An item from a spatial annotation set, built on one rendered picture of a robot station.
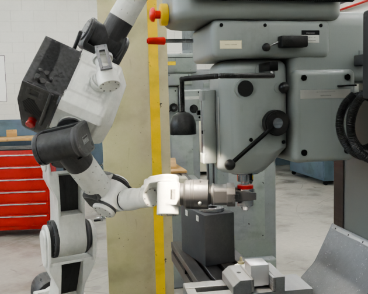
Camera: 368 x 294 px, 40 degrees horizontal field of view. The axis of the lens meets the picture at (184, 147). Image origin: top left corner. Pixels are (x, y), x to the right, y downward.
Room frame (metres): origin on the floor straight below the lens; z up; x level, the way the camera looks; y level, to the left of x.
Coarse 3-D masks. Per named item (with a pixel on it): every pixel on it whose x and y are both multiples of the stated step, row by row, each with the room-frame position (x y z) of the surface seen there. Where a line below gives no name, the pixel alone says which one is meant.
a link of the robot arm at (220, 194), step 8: (200, 184) 1.45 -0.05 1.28; (208, 184) 1.47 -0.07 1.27; (216, 184) 1.50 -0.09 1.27; (224, 184) 1.50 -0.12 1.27; (232, 184) 1.48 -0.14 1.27; (200, 192) 1.44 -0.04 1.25; (208, 192) 1.45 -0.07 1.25; (216, 192) 1.44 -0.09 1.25; (224, 192) 1.43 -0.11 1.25; (232, 192) 1.42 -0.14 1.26; (200, 200) 1.44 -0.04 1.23; (208, 200) 1.45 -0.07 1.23; (216, 200) 1.44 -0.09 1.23; (224, 200) 1.43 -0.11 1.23; (232, 200) 1.42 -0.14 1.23; (200, 208) 1.46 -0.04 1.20; (208, 208) 1.47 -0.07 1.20
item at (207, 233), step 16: (224, 208) 1.85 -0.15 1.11; (192, 224) 1.85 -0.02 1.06; (208, 224) 1.75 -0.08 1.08; (224, 224) 1.78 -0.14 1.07; (192, 240) 1.85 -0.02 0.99; (208, 240) 1.75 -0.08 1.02; (224, 240) 1.78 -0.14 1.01; (192, 256) 1.85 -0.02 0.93; (208, 256) 1.75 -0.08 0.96; (224, 256) 1.78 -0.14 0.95
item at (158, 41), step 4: (148, 40) 1.51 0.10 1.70; (152, 40) 1.51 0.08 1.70; (156, 40) 1.51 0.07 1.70; (160, 40) 1.51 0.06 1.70; (164, 40) 1.51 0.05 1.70; (168, 40) 1.52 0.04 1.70; (172, 40) 1.53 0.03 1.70; (176, 40) 1.53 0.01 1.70; (180, 40) 1.53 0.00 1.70; (184, 40) 1.53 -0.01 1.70; (188, 40) 1.54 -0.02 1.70; (192, 40) 1.54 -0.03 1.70; (160, 44) 1.52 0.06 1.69; (164, 44) 1.52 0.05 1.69
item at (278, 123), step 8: (272, 112) 1.36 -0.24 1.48; (280, 112) 1.36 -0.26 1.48; (264, 120) 1.36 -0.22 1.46; (272, 120) 1.35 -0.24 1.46; (280, 120) 1.35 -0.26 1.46; (288, 120) 1.36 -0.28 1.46; (264, 128) 1.37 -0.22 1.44; (272, 128) 1.35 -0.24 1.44; (280, 128) 1.36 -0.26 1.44; (264, 136) 1.35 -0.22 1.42; (240, 152) 1.34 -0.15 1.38; (232, 160) 1.33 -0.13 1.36; (232, 168) 1.32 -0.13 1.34
